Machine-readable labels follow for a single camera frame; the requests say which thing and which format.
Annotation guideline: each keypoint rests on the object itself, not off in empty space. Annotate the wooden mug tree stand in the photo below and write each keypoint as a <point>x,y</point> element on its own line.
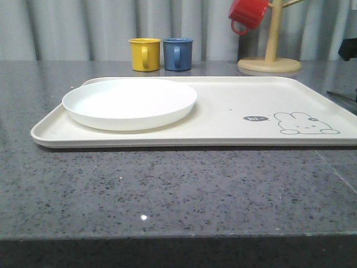
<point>271,63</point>

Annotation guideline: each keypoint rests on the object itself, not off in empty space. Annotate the silver metal fork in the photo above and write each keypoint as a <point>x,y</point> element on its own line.
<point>348,96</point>

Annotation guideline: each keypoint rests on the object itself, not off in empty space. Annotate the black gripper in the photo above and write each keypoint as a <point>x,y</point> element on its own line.
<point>347,49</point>

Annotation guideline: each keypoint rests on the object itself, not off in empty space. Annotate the blue enamel mug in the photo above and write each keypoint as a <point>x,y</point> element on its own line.
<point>177,53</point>

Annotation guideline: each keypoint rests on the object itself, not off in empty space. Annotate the grey pleated curtain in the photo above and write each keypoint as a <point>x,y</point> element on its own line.
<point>100,30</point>

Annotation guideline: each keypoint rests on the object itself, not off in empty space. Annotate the red enamel mug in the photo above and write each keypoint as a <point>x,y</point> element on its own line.
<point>248,13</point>

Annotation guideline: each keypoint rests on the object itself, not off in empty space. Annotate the cream rabbit print tray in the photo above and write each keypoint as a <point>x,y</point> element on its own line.
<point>230,111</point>

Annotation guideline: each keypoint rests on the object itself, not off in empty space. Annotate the yellow enamel mug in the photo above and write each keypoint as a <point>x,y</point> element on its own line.
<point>145,54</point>

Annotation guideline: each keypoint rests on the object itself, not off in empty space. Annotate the white round plate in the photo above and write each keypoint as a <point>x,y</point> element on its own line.
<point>130,104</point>

